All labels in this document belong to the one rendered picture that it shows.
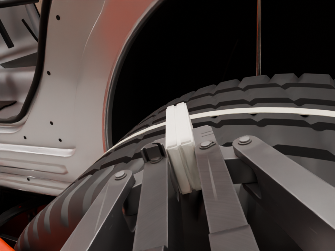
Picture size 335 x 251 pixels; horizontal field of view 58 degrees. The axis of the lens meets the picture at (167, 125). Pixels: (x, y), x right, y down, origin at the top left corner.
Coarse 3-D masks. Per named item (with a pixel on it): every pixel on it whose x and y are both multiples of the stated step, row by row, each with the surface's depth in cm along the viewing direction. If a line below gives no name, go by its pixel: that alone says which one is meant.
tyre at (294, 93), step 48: (192, 96) 35; (240, 96) 29; (288, 96) 27; (144, 144) 26; (288, 144) 20; (96, 192) 22; (192, 192) 18; (240, 192) 16; (48, 240) 25; (192, 240) 18; (288, 240) 15
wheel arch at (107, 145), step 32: (160, 0) 54; (192, 0) 75; (224, 0) 80; (288, 0) 74; (320, 0) 71; (128, 32) 59; (160, 32) 75; (192, 32) 87; (224, 32) 83; (288, 32) 77; (320, 32) 74; (128, 64) 69; (160, 64) 91; (192, 64) 91; (224, 64) 87; (288, 64) 80; (320, 64) 77; (128, 96) 79; (160, 96) 99; (128, 128) 85
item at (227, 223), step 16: (208, 144) 15; (208, 160) 14; (224, 160) 13; (208, 176) 12; (224, 176) 12; (208, 192) 11; (224, 192) 11; (208, 208) 10; (224, 208) 10; (240, 208) 10; (208, 224) 10; (224, 224) 10; (240, 224) 9; (224, 240) 8; (240, 240) 8
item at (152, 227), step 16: (160, 144) 15; (144, 160) 15; (160, 160) 15; (144, 176) 14; (160, 176) 14; (144, 192) 13; (160, 192) 12; (176, 192) 16; (144, 208) 12; (160, 208) 11; (176, 208) 13; (144, 224) 11; (160, 224) 11; (176, 224) 12; (144, 240) 10; (160, 240) 10; (176, 240) 11
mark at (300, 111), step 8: (208, 112) 27; (216, 112) 27; (224, 112) 26; (232, 112) 26; (240, 112) 25; (248, 112) 25; (256, 112) 25; (264, 112) 24; (272, 112) 24; (280, 112) 24; (288, 112) 24; (296, 112) 24; (304, 112) 23; (312, 112) 23; (320, 112) 23; (328, 112) 23; (152, 128) 30; (96, 160) 36
